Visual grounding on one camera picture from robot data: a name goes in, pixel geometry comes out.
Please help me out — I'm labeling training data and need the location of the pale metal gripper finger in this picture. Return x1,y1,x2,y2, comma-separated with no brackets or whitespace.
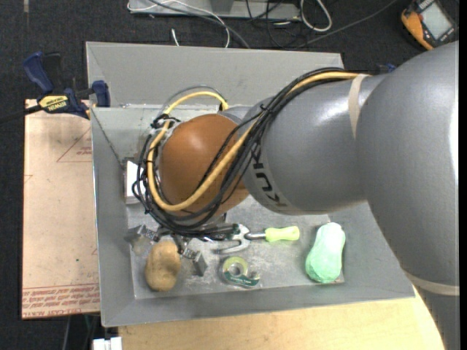
180,247,209,278
123,224,160,243

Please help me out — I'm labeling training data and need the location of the brown potato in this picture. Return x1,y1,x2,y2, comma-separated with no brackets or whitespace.
144,239,182,292

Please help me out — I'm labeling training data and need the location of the clear tape dispenser green tape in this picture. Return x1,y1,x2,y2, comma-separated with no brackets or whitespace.
218,256,262,289

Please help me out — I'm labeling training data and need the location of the white box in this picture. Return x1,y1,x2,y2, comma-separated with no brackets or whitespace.
123,160,142,205

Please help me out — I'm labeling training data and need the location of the brown cardboard board red print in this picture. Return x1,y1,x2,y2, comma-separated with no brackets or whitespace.
21,98,101,320

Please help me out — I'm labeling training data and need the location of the grey metal bin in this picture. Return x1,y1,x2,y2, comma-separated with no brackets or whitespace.
85,41,417,328

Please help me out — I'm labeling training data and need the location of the pale green toy squash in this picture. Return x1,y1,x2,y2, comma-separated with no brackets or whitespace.
304,222,347,284

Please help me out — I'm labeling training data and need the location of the black cylinder on white bracket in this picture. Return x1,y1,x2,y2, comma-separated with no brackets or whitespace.
202,223,253,255

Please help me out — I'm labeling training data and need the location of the green handled screwdriver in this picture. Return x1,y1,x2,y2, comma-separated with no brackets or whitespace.
244,225,301,244

